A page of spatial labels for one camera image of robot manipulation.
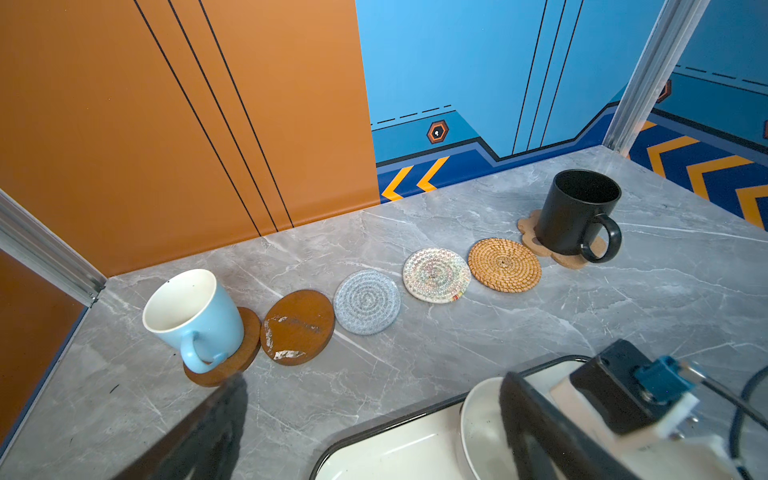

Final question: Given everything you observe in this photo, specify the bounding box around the purple mug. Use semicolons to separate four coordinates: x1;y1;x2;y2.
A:
456;377;518;479

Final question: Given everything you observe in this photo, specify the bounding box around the aluminium corner post left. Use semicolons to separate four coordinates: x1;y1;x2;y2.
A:
1;191;107;307

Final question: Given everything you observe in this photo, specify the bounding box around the dark brown glossy coaster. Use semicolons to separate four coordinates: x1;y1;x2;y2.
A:
260;289;335;366

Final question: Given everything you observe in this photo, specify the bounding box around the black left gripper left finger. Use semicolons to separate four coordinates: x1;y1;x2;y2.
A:
116;373;248;479

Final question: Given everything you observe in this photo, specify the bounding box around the black mug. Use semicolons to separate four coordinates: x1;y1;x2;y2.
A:
534;169;622;263

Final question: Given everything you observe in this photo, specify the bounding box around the blue woven round coaster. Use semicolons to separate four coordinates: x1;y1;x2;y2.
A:
333;269;401;336

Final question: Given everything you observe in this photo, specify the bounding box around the aluminium corner post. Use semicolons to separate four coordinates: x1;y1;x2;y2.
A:
1;191;107;307
603;0;710;156

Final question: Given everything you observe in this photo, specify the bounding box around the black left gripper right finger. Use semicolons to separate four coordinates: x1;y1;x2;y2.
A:
499;372;636;479

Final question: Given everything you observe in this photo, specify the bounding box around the light blue mug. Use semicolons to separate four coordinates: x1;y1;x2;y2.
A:
142;269;245;374

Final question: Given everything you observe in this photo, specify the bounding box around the tan rattan round coaster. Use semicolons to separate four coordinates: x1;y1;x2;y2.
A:
468;238;542;293

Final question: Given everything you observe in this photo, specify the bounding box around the light brown wooden coaster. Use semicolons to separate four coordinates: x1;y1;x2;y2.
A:
183;307;262;388

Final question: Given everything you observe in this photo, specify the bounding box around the cork coaster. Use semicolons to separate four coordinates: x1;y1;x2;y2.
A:
517;208;608;270

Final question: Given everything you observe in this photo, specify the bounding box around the white strawberry serving tray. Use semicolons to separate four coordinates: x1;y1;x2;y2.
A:
308;355;592;480

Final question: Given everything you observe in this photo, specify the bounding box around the aluminium corner post right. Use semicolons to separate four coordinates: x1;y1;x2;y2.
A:
603;0;710;156

